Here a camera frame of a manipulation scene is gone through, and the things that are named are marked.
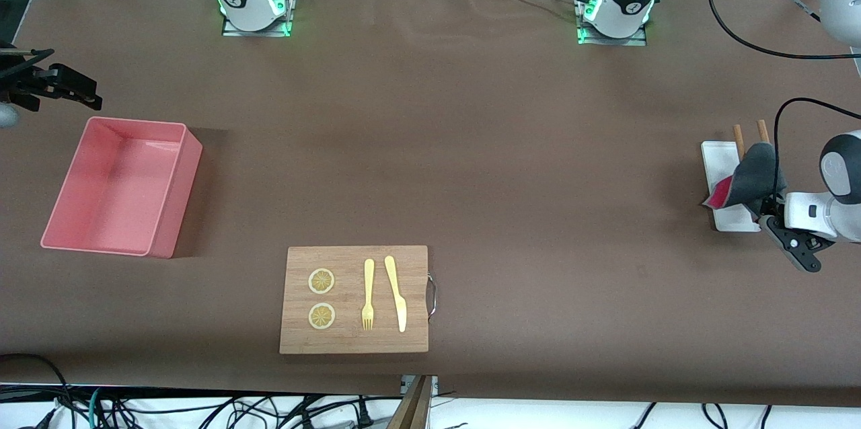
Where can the white rectangular tray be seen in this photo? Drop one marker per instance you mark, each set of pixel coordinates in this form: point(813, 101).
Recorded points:
point(720, 160)

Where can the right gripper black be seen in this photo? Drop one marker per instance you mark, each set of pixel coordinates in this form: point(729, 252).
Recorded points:
point(25, 79)

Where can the yellow knife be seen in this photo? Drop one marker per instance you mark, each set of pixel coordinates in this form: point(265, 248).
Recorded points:
point(398, 301)

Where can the black power plug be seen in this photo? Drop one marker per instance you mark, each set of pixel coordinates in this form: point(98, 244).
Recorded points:
point(364, 415)

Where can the small metal bracket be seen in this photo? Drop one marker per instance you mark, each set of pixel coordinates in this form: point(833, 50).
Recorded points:
point(434, 383)

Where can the pink plastic bin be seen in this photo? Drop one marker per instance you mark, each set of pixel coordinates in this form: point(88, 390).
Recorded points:
point(114, 187)

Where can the wooden plank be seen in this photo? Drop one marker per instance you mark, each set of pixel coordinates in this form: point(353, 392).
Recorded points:
point(412, 409)

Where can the lemon slice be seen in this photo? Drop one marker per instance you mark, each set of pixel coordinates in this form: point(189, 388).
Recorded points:
point(321, 281)
point(321, 317)

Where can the yellow fork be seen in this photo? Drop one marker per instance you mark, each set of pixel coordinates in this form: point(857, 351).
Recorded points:
point(368, 281)

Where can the grey and red cloth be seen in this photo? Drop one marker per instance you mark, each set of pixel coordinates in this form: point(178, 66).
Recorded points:
point(760, 173)

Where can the wooden cutting board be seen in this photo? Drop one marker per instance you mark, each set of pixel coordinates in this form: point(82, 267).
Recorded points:
point(353, 341)

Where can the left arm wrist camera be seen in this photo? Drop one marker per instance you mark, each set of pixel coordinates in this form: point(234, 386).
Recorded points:
point(800, 251)

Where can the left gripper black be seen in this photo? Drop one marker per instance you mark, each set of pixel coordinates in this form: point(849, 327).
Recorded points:
point(771, 206)

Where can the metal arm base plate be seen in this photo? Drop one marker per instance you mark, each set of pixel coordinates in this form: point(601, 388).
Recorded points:
point(612, 40)
point(255, 32)

